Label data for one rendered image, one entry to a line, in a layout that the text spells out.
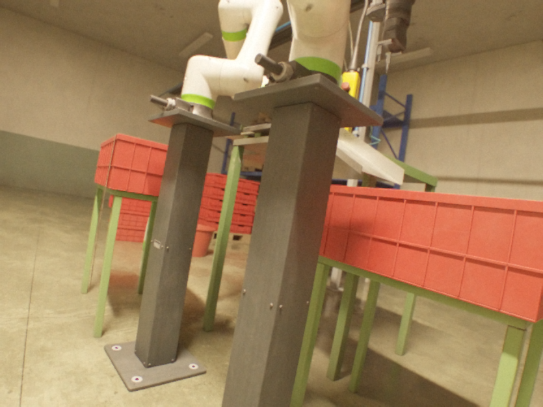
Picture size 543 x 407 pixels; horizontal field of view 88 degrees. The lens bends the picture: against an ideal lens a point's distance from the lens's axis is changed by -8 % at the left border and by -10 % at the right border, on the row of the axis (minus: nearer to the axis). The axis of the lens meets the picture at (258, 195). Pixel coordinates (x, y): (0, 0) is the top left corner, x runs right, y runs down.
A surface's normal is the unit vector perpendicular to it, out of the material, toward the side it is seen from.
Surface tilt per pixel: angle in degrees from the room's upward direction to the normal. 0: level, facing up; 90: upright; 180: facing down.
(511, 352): 90
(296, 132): 90
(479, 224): 90
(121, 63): 90
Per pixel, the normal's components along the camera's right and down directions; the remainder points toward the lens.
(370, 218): -0.81, -0.15
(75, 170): 0.58, 0.08
